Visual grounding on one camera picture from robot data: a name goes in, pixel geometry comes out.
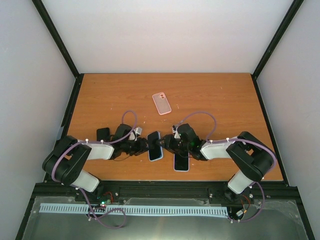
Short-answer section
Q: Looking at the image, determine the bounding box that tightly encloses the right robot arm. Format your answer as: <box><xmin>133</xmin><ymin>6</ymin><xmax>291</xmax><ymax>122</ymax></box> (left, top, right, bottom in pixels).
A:
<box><xmin>156</xmin><ymin>123</ymin><xmax>277</xmax><ymax>195</ymax></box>

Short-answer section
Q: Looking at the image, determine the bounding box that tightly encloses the right black frame post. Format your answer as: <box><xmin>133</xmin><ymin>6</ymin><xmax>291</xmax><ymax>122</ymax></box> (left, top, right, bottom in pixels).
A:
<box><xmin>251</xmin><ymin>0</ymin><xmax>305</xmax><ymax>78</ymax></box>

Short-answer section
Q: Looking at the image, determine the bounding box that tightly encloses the purple cable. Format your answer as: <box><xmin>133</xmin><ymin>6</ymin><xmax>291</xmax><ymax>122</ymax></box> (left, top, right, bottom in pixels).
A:
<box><xmin>51</xmin><ymin>110</ymin><xmax>138</xmax><ymax>182</ymax></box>
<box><xmin>174</xmin><ymin>111</ymin><xmax>278</xmax><ymax>176</ymax></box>

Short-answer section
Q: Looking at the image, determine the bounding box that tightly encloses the black frame post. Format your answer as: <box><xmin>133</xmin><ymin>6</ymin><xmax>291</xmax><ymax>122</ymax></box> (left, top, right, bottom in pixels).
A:
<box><xmin>251</xmin><ymin>0</ymin><xmax>305</xmax><ymax>78</ymax></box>
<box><xmin>31</xmin><ymin>0</ymin><xmax>83</xmax><ymax>81</ymax></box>

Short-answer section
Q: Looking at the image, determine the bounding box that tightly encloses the light blue cable duct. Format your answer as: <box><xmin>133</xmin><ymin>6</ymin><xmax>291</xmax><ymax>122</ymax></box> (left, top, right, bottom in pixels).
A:
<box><xmin>38</xmin><ymin>203</ymin><xmax>228</xmax><ymax>218</ymax></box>

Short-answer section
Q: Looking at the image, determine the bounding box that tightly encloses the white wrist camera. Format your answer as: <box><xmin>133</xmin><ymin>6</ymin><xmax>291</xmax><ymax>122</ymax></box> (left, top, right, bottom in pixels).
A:
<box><xmin>128</xmin><ymin>127</ymin><xmax>143</xmax><ymax>141</ymax></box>
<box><xmin>172</xmin><ymin>124</ymin><xmax>179</xmax><ymax>134</ymax></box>

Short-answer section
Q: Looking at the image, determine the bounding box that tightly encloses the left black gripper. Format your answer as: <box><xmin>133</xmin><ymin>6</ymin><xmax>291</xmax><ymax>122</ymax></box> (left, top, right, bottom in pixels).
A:
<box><xmin>122</xmin><ymin>137</ymin><xmax>155</xmax><ymax>157</ymax></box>

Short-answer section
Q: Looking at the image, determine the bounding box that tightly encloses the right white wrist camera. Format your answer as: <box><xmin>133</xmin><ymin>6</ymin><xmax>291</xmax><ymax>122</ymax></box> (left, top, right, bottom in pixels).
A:
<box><xmin>172</xmin><ymin>124</ymin><xmax>179</xmax><ymax>134</ymax></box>

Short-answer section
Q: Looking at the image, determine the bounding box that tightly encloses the pink phone case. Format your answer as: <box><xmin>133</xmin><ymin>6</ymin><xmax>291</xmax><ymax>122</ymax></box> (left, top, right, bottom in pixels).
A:
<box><xmin>152</xmin><ymin>92</ymin><xmax>172</xmax><ymax>116</ymax></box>

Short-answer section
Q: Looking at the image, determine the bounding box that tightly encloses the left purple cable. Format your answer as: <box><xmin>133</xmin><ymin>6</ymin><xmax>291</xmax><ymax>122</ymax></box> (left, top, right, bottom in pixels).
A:
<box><xmin>51</xmin><ymin>110</ymin><xmax>138</xmax><ymax>182</ymax></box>

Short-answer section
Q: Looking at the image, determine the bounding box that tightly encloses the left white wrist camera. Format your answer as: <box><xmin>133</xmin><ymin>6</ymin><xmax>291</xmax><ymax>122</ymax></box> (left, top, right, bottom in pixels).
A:
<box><xmin>128</xmin><ymin>127</ymin><xmax>143</xmax><ymax>141</ymax></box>

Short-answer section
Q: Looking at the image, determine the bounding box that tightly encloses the lavender phone case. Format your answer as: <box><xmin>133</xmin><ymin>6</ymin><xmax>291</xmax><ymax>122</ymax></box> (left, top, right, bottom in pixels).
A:
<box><xmin>173</xmin><ymin>153</ymin><xmax>190</xmax><ymax>172</ymax></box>

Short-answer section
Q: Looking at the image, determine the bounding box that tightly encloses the left black frame post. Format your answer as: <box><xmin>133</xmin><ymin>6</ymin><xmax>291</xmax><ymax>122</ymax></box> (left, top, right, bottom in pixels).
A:
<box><xmin>31</xmin><ymin>0</ymin><xmax>83</xmax><ymax>81</ymax></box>

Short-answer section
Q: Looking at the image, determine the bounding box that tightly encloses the light blue phone case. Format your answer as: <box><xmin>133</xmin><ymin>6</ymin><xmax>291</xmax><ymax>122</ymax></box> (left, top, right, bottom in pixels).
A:
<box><xmin>147</xmin><ymin>131</ymin><xmax>164</xmax><ymax>162</ymax></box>

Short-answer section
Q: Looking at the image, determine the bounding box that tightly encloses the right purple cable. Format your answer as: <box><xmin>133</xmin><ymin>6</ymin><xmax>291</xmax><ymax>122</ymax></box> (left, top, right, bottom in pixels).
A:
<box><xmin>174</xmin><ymin>111</ymin><xmax>278</xmax><ymax>176</ymax></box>

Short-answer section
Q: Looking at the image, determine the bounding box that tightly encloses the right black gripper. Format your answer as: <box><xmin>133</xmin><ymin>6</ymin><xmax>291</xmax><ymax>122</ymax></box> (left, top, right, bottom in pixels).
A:
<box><xmin>156</xmin><ymin>134</ymin><xmax>191</xmax><ymax>155</ymax></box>

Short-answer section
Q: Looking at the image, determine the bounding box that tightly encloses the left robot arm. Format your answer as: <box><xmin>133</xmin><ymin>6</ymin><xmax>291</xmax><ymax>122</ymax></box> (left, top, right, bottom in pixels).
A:
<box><xmin>42</xmin><ymin>123</ymin><xmax>148</xmax><ymax>202</ymax></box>

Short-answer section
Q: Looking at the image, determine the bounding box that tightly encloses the small green led board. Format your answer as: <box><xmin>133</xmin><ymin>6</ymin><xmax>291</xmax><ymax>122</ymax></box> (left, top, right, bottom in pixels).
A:
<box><xmin>100</xmin><ymin>199</ymin><xmax>113</xmax><ymax>208</ymax></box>

